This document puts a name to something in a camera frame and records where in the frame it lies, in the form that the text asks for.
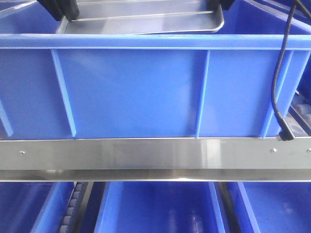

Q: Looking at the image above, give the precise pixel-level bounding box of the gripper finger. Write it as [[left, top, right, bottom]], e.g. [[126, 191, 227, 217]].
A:
[[37, 0, 63, 21], [219, 0, 235, 10], [58, 0, 80, 21]]

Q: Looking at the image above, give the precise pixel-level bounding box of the small silver ribbed tray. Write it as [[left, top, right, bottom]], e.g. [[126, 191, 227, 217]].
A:
[[56, 0, 225, 34]]

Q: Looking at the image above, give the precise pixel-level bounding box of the blue target box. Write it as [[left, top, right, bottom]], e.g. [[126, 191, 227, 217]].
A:
[[0, 0, 311, 140]]

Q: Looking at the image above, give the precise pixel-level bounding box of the roller track between bins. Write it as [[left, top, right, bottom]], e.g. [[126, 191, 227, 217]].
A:
[[58, 182, 93, 233]]

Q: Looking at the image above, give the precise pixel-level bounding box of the blue bin lower left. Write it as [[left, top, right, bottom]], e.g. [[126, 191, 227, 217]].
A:
[[0, 182, 74, 233]]

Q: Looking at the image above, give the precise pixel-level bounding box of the blue bin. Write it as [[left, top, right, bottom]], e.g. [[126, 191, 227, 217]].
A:
[[94, 182, 229, 233], [227, 182, 311, 233], [0, 182, 74, 233]]

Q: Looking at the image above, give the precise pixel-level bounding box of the blue bin lower right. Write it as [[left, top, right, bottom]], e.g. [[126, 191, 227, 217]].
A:
[[227, 182, 311, 233]]

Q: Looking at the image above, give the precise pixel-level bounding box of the blue bin lower centre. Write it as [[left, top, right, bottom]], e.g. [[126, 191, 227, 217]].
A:
[[94, 182, 229, 233]]

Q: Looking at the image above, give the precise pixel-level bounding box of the black cable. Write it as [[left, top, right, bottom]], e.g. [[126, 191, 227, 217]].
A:
[[271, 0, 311, 141]]

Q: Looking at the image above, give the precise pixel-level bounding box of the stainless steel rack front rail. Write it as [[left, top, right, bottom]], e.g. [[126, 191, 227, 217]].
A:
[[0, 137, 311, 182]]

